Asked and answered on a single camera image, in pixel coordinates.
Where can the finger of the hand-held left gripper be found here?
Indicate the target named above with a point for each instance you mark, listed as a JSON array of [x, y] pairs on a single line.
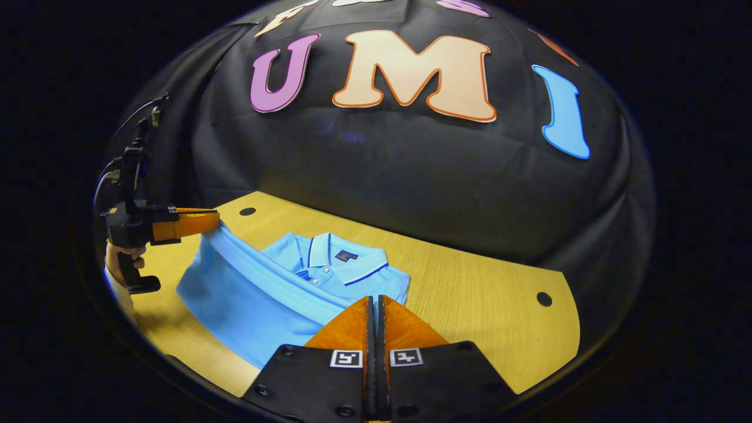
[[194, 224]]

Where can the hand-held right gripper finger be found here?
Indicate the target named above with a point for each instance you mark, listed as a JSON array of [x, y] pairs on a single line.
[[382, 329], [370, 329]]

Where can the light blue T-shirt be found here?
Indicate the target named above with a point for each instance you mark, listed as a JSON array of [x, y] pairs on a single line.
[[252, 294]]

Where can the black backdrop cloth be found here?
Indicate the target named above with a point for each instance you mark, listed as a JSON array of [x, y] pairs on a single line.
[[440, 176]]

